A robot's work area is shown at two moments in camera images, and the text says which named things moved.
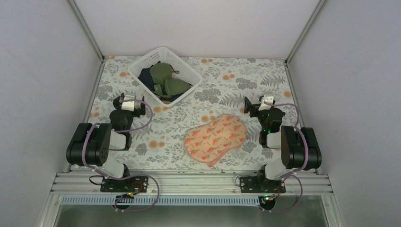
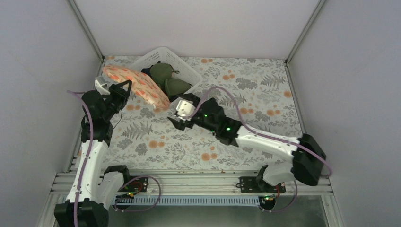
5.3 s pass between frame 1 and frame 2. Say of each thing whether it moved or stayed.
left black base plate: stayed
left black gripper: moved
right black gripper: moved
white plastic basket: stayed
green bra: stayed
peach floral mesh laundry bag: moved
